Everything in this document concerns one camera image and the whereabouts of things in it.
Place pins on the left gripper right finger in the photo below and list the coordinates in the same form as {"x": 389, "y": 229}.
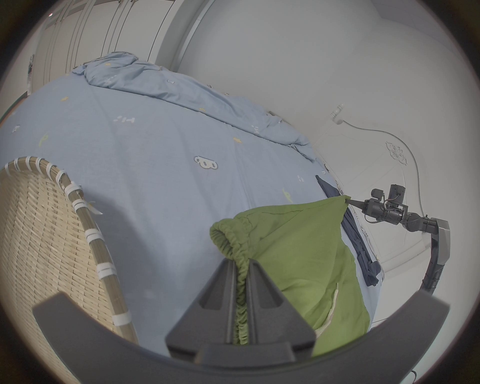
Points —
{"x": 272, "y": 307}

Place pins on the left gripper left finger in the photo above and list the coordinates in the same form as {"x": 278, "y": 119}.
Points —
{"x": 213, "y": 307}

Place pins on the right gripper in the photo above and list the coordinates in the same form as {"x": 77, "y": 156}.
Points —
{"x": 382, "y": 213}

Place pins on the green shorts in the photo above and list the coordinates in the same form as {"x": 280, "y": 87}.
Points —
{"x": 300, "y": 243}

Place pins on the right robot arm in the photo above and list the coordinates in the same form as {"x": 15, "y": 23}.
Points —
{"x": 439, "y": 243}

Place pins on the dark blue garment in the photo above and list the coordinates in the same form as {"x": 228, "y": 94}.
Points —
{"x": 369, "y": 270}

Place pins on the bed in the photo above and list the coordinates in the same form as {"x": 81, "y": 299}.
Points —
{"x": 157, "y": 210}

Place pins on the round woven basket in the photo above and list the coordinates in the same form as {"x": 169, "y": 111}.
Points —
{"x": 37, "y": 232}

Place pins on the pale blue quilt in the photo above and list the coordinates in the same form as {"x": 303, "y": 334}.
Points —
{"x": 157, "y": 77}

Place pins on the white wardrobe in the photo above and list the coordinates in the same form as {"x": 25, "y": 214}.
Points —
{"x": 93, "y": 30}

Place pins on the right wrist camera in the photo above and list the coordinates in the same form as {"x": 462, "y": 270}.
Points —
{"x": 395, "y": 193}

